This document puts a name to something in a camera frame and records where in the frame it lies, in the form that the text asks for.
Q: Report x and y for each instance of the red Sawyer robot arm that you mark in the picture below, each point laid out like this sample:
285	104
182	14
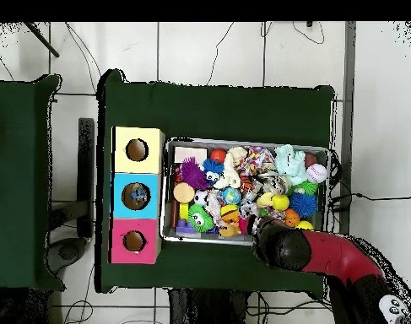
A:
336	256

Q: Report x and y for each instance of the shallow mesh bin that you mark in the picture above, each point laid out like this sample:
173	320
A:
205	237

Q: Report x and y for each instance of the wooden box with three holes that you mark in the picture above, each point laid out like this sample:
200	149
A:
137	165

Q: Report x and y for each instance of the blue spiky ball with eyes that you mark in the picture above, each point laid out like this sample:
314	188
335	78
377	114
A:
212	170

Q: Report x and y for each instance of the purple spiky ball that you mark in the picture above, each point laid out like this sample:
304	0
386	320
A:
193	173

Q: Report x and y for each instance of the small soccer ball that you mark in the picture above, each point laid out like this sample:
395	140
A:
200	197

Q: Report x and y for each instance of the smooth orange ball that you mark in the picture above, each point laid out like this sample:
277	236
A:
218	155

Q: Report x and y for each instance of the globe print ball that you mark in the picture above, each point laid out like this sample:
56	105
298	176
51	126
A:
231	195

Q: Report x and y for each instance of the green spiky ball with eyes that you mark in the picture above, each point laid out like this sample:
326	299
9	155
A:
200	218

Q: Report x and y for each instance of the dark green table cloth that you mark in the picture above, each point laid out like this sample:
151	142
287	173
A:
225	111

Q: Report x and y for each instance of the mint green cloth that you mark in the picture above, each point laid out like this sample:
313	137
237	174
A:
289	162

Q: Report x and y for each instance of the yellow ball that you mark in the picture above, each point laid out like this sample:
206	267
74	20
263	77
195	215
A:
304	225

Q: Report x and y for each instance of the white baseball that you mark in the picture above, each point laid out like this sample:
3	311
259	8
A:
316	173

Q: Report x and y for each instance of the black upright stand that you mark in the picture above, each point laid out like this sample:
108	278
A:
86	168

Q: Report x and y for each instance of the grey rounded floor base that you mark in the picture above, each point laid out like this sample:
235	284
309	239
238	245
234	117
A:
68	251

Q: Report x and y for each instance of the green covered side table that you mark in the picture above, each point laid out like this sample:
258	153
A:
19	185

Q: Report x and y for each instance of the black tripod leg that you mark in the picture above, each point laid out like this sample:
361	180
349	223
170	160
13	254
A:
43	40

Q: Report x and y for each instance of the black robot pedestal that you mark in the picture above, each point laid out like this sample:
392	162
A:
208	310

